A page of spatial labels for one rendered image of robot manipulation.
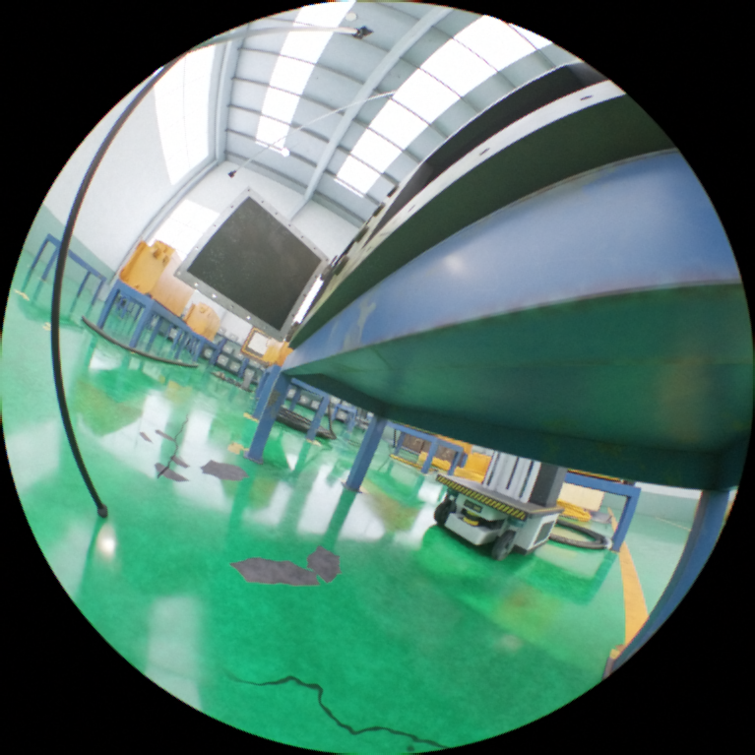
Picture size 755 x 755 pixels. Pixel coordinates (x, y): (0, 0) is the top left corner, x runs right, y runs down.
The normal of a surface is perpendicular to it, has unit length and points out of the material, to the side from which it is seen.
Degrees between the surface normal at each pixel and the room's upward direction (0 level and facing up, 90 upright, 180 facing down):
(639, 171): 90
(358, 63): 180
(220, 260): 90
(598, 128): 180
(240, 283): 90
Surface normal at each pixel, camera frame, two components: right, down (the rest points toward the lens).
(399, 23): -0.37, 0.91
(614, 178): -0.80, -0.42
